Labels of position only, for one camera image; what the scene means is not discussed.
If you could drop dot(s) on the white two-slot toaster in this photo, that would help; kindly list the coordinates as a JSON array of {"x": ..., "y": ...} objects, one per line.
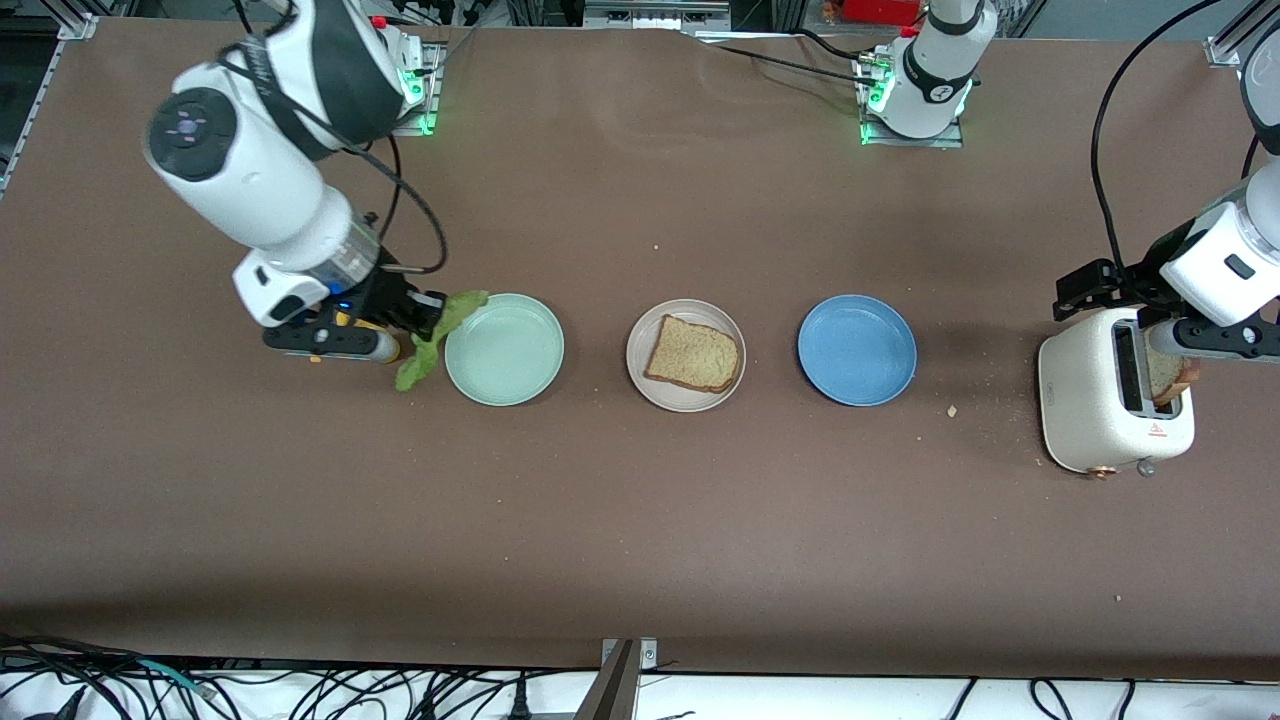
[{"x": 1085, "y": 400}]

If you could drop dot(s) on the yellow mustard squeeze bottle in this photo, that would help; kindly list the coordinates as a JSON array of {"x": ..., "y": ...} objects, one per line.
[{"x": 388, "y": 348}]

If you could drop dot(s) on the aluminium frame corner profile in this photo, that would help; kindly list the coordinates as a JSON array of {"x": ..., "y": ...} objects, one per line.
[
  {"x": 1235, "y": 35},
  {"x": 90, "y": 15}
]

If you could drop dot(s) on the brown table cover mat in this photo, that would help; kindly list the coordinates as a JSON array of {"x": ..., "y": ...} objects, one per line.
[{"x": 640, "y": 520}]

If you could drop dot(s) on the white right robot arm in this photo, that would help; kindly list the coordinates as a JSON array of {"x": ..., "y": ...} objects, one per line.
[{"x": 250, "y": 190}]

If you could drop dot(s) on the brown-crust bread slice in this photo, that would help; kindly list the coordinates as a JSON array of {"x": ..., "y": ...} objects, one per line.
[
  {"x": 695, "y": 355},
  {"x": 1170, "y": 380}
]

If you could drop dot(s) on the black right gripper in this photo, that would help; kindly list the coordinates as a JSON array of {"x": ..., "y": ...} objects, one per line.
[{"x": 388, "y": 300}]

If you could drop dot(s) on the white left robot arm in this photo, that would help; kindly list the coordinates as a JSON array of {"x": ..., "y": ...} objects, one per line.
[{"x": 935, "y": 70}]

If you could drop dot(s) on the black power plug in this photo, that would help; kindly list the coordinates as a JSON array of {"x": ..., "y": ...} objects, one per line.
[{"x": 520, "y": 700}]

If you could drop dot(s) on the beige round plate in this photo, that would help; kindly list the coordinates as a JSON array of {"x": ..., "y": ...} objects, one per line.
[{"x": 686, "y": 400}]

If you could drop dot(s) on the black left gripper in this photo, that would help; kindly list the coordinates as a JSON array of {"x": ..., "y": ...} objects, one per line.
[{"x": 1142, "y": 276}]

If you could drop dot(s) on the aluminium profile bracket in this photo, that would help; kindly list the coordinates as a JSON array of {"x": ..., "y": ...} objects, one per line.
[{"x": 615, "y": 685}]

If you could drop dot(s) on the green lettuce leaf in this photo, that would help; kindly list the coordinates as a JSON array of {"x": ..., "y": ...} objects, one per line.
[{"x": 420, "y": 365}]

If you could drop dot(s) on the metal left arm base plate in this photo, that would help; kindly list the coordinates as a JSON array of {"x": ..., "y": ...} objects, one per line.
[{"x": 910, "y": 143}]

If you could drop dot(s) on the red box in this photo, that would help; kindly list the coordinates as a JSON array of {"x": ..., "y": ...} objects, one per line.
[{"x": 880, "y": 10}]

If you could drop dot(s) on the mint green round plate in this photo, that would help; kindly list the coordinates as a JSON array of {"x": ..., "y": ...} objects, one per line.
[{"x": 504, "y": 350}]

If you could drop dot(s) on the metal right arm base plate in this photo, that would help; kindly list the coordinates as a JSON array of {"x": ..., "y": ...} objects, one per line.
[{"x": 425, "y": 125}]

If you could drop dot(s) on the blue round plate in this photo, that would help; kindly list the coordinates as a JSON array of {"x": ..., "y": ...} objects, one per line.
[{"x": 857, "y": 350}]

